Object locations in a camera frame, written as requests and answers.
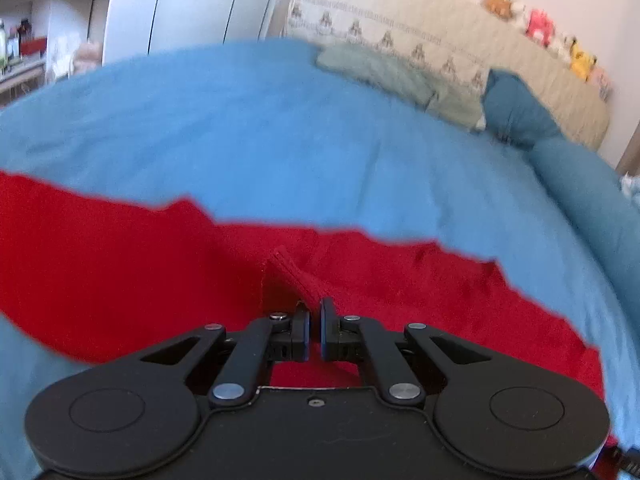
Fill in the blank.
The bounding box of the beige curtain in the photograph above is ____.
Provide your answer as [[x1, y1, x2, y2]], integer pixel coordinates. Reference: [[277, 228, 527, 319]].
[[616, 124, 640, 176]]

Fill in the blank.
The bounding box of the light blue blanket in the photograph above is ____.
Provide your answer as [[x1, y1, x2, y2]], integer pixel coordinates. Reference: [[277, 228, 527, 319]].
[[620, 174, 640, 203]]

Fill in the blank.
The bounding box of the dark teal pillow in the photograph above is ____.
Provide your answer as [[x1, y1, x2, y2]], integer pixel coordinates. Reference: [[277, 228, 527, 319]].
[[482, 68, 563, 148]]

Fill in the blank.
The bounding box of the white wardrobe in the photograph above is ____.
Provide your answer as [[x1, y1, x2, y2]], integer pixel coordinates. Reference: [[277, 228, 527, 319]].
[[102, 0, 274, 64]]

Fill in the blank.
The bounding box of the pink plush toy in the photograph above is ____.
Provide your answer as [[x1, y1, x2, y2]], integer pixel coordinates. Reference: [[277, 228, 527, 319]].
[[525, 9, 554, 48]]

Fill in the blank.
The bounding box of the green pillow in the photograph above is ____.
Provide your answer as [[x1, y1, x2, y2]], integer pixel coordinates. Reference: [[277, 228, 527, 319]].
[[316, 44, 486, 131]]

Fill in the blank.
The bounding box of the blue bed sheet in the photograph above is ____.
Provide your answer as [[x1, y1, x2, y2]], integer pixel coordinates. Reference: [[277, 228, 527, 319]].
[[1, 39, 639, 479]]

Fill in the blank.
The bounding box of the orange plush toy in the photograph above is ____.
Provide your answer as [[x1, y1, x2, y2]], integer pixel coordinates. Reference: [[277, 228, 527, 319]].
[[482, 0, 516, 22]]

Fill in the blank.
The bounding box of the red knit garment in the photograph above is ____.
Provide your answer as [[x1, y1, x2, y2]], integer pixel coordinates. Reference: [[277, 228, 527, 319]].
[[0, 170, 618, 451]]

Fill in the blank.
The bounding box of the beige quilted headboard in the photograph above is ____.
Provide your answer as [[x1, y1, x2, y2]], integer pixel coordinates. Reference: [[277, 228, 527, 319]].
[[283, 0, 610, 150]]

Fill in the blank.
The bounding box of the white shelf unit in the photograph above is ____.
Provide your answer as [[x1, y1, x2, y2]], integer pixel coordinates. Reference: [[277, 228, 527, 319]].
[[1, 0, 110, 106]]

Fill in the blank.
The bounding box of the teal rolled duvet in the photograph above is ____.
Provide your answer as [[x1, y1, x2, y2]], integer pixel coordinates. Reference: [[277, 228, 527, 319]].
[[526, 138, 639, 315]]

